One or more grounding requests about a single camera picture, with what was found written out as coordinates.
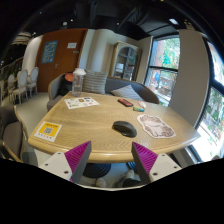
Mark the white sticker sheet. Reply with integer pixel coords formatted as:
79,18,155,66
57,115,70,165
65,97,98,109

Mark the cat-shaped mouse pad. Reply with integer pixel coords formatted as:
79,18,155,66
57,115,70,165
137,114,176,138

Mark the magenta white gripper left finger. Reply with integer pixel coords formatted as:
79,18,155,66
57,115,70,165
40,141,91,183

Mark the green marker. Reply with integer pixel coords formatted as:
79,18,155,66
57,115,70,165
133,107,145,112

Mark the yellow QR code sign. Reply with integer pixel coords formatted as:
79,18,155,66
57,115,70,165
34,121,61,142

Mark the grey wooden armchair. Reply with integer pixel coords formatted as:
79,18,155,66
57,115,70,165
0,106,38,166

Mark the orange round cushion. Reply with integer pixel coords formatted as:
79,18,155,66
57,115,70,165
65,73,73,82

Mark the white dining chair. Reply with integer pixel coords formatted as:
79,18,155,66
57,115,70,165
27,67,39,92
13,70,28,99

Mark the grey curved sofa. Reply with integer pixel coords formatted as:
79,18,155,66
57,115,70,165
47,73,159,110

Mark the black computer mouse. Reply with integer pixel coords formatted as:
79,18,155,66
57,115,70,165
113,121,137,138

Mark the clear plastic water bottle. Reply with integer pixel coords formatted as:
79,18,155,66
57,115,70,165
72,68,86,97

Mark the wooden glass display cabinet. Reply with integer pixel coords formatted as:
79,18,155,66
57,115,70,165
109,41,141,81

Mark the black red phone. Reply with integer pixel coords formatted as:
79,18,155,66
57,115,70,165
118,99,133,107

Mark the black table base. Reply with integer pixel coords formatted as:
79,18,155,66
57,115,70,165
83,163,111,178

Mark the brown wooden door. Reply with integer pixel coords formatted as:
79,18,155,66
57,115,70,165
36,28,87,92

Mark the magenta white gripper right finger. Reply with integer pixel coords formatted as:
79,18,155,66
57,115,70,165
131,142,181,184

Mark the small pink white object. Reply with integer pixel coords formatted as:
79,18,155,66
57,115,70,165
138,101,146,109

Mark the blue wall poster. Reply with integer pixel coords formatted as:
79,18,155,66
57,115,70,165
41,40,58,64

